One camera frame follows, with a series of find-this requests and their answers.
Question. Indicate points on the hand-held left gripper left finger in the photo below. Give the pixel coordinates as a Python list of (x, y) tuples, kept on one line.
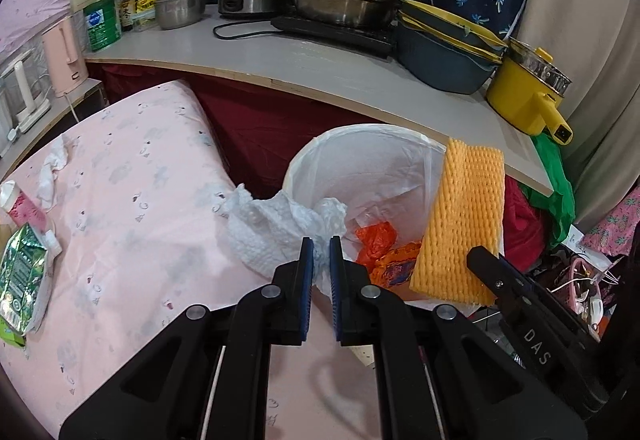
[(306, 290)]

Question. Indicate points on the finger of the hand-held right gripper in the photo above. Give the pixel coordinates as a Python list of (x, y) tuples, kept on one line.
[(495, 277)]

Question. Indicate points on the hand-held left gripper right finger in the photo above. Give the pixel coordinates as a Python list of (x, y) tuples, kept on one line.
[(337, 290)]

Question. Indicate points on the orange plastic bag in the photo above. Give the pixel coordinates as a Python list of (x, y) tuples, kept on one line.
[(375, 240)]

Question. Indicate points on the orange snack wrapper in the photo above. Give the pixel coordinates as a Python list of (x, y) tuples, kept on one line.
[(395, 265)]

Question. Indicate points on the yellow foam fruit net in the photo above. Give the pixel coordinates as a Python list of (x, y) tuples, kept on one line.
[(460, 220)]

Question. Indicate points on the white paper towel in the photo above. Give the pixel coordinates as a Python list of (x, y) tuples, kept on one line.
[(270, 230)]

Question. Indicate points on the white tissue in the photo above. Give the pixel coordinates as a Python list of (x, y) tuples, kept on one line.
[(50, 170)]

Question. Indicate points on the green snack packet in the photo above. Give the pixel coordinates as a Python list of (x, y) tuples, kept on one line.
[(22, 280)]

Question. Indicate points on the pink paper cup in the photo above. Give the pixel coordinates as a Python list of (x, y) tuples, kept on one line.
[(20, 210)]

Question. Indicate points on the yellow green printed bag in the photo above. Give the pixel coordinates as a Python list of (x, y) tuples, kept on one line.
[(10, 337)]

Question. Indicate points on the green plastic bag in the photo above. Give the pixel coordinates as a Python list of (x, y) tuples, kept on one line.
[(555, 185)]

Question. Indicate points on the pink printed cloth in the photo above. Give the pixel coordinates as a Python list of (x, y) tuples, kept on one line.
[(615, 225)]

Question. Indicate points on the dark red cloth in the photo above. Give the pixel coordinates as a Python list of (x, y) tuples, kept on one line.
[(250, 130)]

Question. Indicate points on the yellow electric pot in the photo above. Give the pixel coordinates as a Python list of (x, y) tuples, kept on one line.
[(520, 90)]

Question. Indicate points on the navy basin with yellow strainer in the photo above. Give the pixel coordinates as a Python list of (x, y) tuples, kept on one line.
[(440, 68), (415, 28), (450, 20)]

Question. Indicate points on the grey curved counter board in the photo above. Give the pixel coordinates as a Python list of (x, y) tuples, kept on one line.
[(300, 65)]

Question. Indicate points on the beige curtain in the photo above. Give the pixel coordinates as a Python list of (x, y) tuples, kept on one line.
[(590, 45)]

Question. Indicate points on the black induction cooktop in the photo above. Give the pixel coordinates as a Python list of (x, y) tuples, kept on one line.
[(350, 38)]

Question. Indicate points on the small steel pot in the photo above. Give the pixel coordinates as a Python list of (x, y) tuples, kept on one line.
[(180, 10)]

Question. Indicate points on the clear plastic container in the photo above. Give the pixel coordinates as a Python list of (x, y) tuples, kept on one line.
[(144, 23)]

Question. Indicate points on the yellow label jar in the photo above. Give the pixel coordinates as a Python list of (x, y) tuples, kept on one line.
[(145, 3)]

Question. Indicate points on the dark sauce bottle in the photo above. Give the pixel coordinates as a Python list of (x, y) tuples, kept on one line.
[(127, 13)]

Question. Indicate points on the green can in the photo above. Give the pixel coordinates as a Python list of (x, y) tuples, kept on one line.
[(102, 25)]

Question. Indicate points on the pink electric kettle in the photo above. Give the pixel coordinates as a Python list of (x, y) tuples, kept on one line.
[(62, 55)]

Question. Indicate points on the white glass kettle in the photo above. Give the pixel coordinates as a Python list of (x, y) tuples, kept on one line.
[(22, 85)]

